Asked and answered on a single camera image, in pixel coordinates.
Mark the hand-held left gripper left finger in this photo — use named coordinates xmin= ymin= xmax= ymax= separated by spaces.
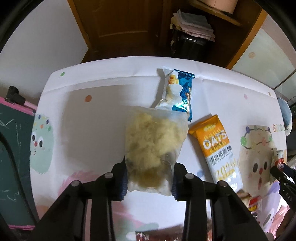
xmin=30 ymin=159 xmax=129 ymax=241

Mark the green chalkboard with pink frame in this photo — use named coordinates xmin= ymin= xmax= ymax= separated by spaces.
xmin=0 ymin=97 xmax=41 ymax=229

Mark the blue cushion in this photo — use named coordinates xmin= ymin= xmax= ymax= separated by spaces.
xmin=277 ymin=96 xmax=293 ymax=136

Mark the black bin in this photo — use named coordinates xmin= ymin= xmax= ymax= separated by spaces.
xmin=170 ymin=30 xmax=216 ymax=62

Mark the floral wardrobe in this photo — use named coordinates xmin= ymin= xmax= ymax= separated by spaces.
xmin=225 ymin=9 xmax=296 ymax=103

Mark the stack of folded papers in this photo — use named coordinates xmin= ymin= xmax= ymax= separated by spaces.
xmin=170 ymin=9 xmax=216 ymax=42

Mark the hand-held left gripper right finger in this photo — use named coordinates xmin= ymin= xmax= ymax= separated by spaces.
xmin=172 ymin=162 xmax=269 ymax=241

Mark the wooden door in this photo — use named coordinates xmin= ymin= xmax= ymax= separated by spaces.
xmin=67 ymin=0 xmax=176 ymax=63

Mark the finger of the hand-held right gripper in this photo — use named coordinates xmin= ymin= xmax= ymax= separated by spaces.
xmin=269 ymin=163 xmax=296 ymax=184

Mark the black clamp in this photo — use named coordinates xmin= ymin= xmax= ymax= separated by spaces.
xmin=5 ymin=85 xmax=26 ymax=105

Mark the red white snack packet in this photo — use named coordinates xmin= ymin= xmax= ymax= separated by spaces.
xmin=272 ymin=149 xmax=287 ymax=172

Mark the clear yellow cracker packet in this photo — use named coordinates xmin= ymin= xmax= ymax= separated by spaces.
xmin=125 ymin=105 xmax=189 ymax=196

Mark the orange oat bar packet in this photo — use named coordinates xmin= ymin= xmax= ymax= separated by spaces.
xmin=187 ymin=114 xmax=244 ymax=193

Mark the blue snack packet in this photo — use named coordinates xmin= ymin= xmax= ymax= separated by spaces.
xmin=155 ymin=67 xmax=196 ymax=122

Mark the beige snack packet red label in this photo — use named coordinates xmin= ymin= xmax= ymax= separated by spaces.
xmin=238 ymin=190 xmax=263 ymax=214

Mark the pink basket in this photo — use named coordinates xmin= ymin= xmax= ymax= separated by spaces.
xmin=201 ymin=0 xmax=239 ymax=8

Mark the wooden corner shelf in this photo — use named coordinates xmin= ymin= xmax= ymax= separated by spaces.
xmin=162 ymin=0 xmax=269 ymax=70

